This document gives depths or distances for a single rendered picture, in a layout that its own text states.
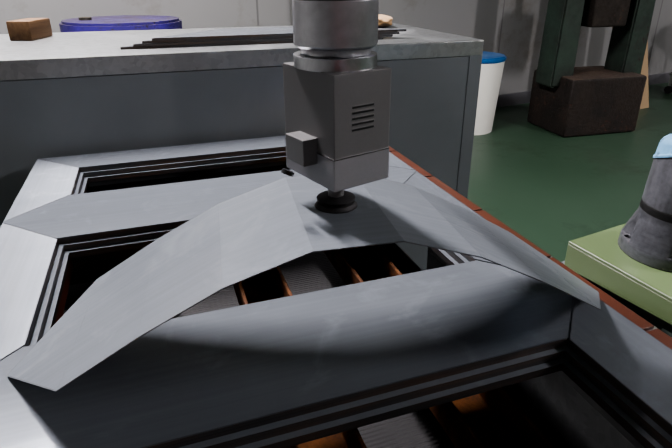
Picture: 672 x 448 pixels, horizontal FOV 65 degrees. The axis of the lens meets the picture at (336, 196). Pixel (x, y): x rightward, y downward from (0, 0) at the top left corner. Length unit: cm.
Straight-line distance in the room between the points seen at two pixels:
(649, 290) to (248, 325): 69
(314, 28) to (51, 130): 94
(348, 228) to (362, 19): 18
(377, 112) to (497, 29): 490
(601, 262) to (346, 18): 77
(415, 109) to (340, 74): 103
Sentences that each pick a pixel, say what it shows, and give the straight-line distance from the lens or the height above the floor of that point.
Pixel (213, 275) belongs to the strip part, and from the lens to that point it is 48.
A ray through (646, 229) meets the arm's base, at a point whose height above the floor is 79.
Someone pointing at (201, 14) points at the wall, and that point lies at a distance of 393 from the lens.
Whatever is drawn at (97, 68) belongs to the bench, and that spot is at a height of 103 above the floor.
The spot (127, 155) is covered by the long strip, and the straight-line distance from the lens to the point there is 125.
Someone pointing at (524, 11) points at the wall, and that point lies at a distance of 557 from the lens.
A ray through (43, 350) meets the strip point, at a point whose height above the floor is 87.
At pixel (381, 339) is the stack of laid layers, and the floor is 84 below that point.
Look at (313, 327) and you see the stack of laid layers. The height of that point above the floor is 84.
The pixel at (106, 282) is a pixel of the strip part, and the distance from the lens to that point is 63.
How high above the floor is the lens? 121
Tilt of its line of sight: 23 degrees down
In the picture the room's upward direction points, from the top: straight up
